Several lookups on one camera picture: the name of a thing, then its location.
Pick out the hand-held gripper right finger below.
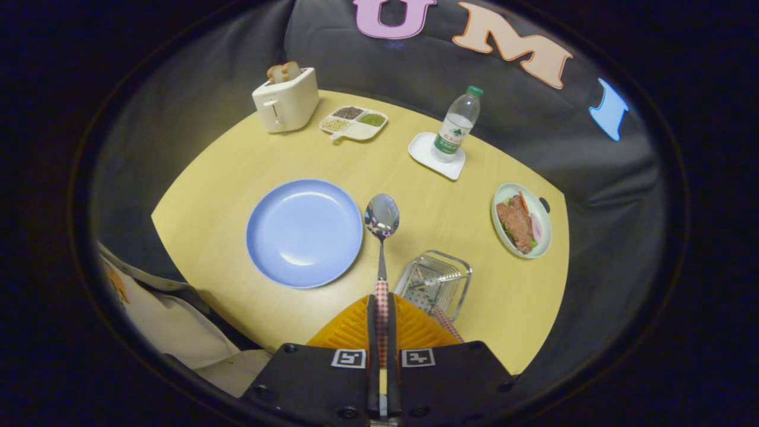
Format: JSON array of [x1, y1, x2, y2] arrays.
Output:
[[387, 294, 516, 427]]

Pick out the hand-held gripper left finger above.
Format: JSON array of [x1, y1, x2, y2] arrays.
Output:
[[240, 295, 379, 427]]

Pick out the checkered-handle metal fork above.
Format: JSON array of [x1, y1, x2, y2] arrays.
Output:
[[409, 285, 465, 345]]

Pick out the checkered-handle metal spoon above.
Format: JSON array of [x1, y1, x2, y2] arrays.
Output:
[[364, 193, 401, 368]]

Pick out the square perforated metal tray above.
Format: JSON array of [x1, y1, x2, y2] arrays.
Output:
[[393, 250, 473, 324]]

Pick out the blue plate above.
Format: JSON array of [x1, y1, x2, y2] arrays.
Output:
[[245, 179, 364, 289]]

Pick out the brown meat slices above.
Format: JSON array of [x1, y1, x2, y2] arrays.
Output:
[[496, 196, 534, 254]]

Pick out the pale green food plate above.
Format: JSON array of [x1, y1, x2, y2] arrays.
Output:
[[491, 183, 553, 259]]

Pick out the white square coaster tray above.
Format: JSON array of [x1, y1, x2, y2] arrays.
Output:
[[408, 132, 467, 181]]

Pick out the white divided grain dish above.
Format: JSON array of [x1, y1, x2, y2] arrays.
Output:
[[319, 106, 389, 142]]

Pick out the clear green-capped water bottle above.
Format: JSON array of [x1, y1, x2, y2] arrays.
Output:
[[430, 85, 484, 163]]

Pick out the white toaster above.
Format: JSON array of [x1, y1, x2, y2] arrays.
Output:
[[252, 67, 320, 133]]

